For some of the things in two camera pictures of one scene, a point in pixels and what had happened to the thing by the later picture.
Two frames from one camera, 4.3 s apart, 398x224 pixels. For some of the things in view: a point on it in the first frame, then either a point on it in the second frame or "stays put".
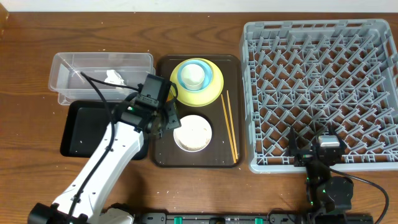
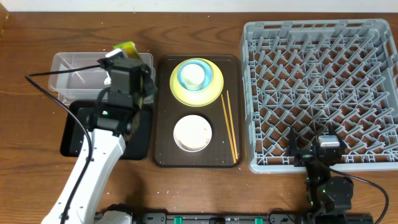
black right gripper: [305, 157] stays put
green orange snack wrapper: [170, 96] -> [130, 49]
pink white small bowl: [194, 135] stays put
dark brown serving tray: [224, 115] stays put
